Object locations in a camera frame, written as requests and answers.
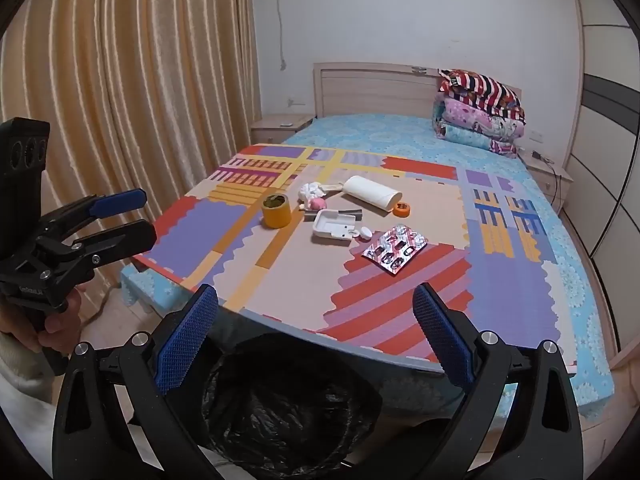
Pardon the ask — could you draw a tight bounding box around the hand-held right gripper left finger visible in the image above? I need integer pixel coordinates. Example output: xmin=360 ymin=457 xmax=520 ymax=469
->
xmin=52 ymin=284 xmax=236 ymax=480

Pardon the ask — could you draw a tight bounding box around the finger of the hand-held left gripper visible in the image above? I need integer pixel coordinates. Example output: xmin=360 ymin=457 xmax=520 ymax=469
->
xmin=35 ymin=189 xmax=147 ymax=241
xmin=65 ymin=219 xmax=157 ymax=268

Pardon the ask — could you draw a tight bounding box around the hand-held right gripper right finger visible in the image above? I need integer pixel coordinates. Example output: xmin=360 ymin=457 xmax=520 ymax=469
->
xmin=411 ymin=282 xmax=583 ymax=480

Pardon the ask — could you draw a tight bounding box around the printed red packet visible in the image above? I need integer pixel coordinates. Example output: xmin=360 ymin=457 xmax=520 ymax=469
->
xmin=361 ymin=225 xmax=428 ymax=276

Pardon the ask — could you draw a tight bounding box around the black trash bag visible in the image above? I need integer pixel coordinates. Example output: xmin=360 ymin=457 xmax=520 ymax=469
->
xmin=200 ymin=332 xmax=383 ymax=480

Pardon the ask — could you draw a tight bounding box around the yellow tape roll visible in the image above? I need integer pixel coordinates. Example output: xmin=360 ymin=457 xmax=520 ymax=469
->
xmin=262 ymin=192 xmax=292 ymax=228

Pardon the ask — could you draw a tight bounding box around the white plastic tray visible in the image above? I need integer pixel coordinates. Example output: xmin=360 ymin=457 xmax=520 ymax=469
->
xmin=312 ymin=210 xmax=358 ymax=246

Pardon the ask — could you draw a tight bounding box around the person's left hand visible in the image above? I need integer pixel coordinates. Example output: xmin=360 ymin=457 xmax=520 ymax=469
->
xmin=0 ymin=290 xmax=83 ymax=357

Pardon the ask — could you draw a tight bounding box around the beige striped curtain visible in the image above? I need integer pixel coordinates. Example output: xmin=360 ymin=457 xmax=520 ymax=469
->
xmin=0 ymin=0 xmax=263 ymax=311

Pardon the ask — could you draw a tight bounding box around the colourful printed mat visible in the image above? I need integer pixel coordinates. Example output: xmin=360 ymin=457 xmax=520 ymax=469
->
xmin=134 ymin=144 xmax=578 ymax=373

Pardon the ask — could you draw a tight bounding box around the white paper roll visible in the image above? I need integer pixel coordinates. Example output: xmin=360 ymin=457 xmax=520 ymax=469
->
xmin=341 ymin=175 xmax=403 ymax=212

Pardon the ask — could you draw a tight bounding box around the light wooden nightstand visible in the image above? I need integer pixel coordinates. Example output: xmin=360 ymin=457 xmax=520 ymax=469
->
xmin=517 ymin=147 xmax=575 ymax=211
xmin=250 ymin=114 xmax=315 ymax=147

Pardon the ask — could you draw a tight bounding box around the bed with blue floral sheet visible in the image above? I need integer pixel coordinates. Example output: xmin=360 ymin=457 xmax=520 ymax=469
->
xmin=120 ymin=112 xmax=638 ymax=426

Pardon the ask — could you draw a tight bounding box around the pink folded blanket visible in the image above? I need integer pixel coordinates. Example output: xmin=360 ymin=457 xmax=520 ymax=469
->
xmin=432 ymin=97 xmax=526 ymax=158

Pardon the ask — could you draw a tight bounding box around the wardrobe with dark stripes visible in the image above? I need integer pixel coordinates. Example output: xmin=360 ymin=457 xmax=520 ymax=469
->
xmin=560 ymin=0 xmax=640 ymax=366

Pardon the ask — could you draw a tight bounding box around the striped folded blanket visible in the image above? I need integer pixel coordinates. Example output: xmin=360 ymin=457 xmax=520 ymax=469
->
xmin=437 ymin=68 xmax=526 ymax=123

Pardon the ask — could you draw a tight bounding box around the light wooden headboard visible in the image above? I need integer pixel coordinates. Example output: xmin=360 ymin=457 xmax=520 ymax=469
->
xmin=313 ymin=62 xmax=522 ymax=118

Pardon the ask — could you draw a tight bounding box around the wall cable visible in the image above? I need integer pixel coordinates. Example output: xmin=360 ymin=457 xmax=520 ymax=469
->
xmin=274 ymin=0 xmax=292 ymax=73

